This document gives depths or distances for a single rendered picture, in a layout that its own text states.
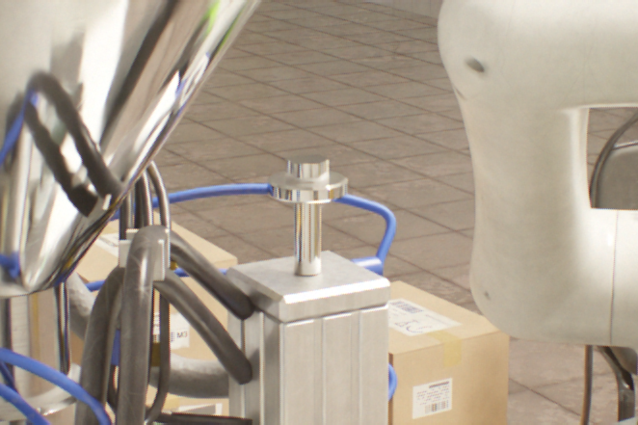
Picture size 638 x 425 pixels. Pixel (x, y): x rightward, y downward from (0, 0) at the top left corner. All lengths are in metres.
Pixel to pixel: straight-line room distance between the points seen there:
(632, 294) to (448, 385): 2.07
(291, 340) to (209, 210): 5.57
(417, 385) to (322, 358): 3.00
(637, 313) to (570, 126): 0.30
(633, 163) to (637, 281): 1.67
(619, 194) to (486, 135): 1.91
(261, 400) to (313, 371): 0.03
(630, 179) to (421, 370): 0.64
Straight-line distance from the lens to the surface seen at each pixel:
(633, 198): 3.31
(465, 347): 3.69
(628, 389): 3.02
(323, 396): 0.65
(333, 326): 0.65
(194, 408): 3.38
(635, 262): 1.65
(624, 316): 1.66
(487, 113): 1.36
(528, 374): 4.65
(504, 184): 1.47
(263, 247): 5.75
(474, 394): 3.74
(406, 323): 3.76
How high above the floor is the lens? 1.60
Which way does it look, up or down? 15 degrees down
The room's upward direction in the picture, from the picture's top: straight up
